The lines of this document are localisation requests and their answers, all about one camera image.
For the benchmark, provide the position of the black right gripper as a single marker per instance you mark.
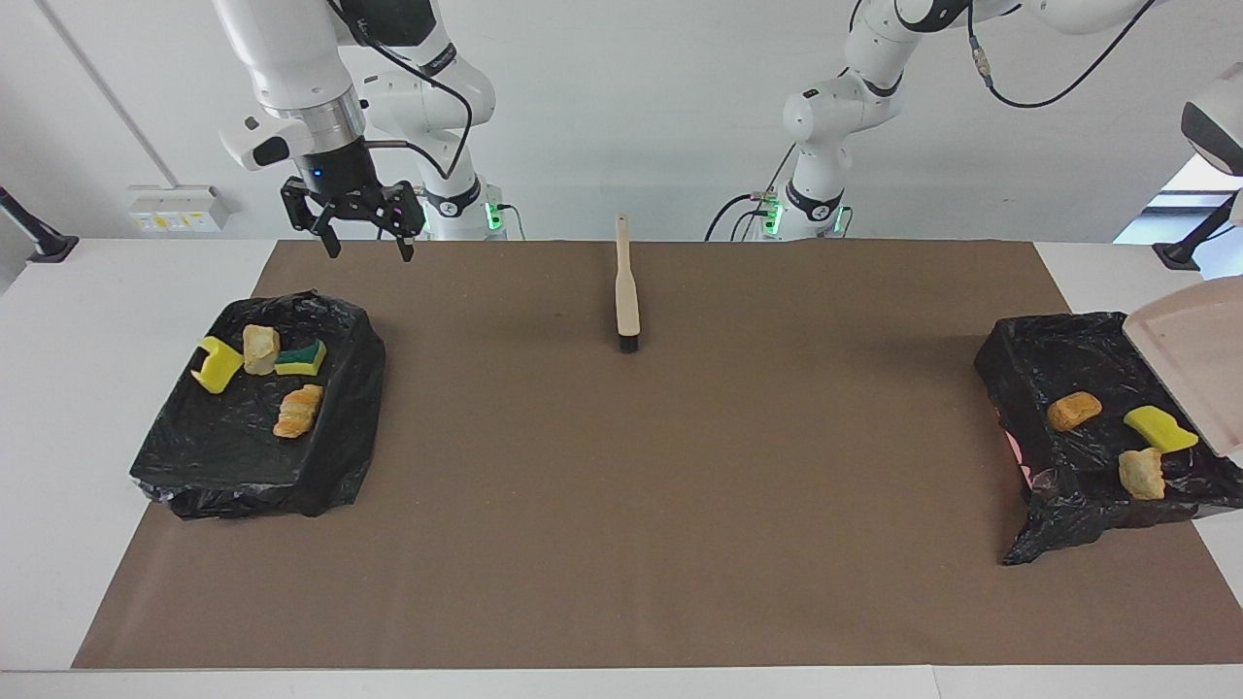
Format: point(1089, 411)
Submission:
point(345, 194)

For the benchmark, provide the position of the green and yellow sponge wedge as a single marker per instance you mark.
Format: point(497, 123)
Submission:
point(301, 359)

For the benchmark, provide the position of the croissant bread piece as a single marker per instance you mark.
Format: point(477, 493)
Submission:
point(298, 411)
point(260, 349)

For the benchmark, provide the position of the notched yellow sponge piece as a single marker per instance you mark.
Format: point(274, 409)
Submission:
point(221, 367)

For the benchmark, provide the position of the beige hand brush black bristles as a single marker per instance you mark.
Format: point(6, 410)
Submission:
point(627, 291)

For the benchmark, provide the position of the brown fried nugget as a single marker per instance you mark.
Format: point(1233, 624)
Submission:
point(1073, 411)

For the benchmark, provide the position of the pale round bread piece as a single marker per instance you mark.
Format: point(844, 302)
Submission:
point(1141, 474)

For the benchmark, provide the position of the yellow sponge piece green edge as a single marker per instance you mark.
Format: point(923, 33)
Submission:
point(1158, 427)

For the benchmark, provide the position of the beige plastic dustpan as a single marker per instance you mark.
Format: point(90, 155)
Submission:
point(1199, 369)

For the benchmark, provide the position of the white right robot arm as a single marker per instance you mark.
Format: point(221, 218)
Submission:
point(291, 58)

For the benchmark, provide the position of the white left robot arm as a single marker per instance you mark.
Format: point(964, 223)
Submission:
point(845, 107)

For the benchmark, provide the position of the pink bin with black bag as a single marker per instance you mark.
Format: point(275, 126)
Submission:
point(1058, 466)

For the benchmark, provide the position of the black clamp stand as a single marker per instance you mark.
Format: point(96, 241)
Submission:
point(50, 249)
point(1180, 255)

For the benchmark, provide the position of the brown table mat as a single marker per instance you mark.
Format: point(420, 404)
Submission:
point(583, 612)

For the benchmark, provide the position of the white wall socket box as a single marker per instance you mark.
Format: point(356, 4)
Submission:
point(175, 209)

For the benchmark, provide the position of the window with dark frame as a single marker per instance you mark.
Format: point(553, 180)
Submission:
point(1214, 165)

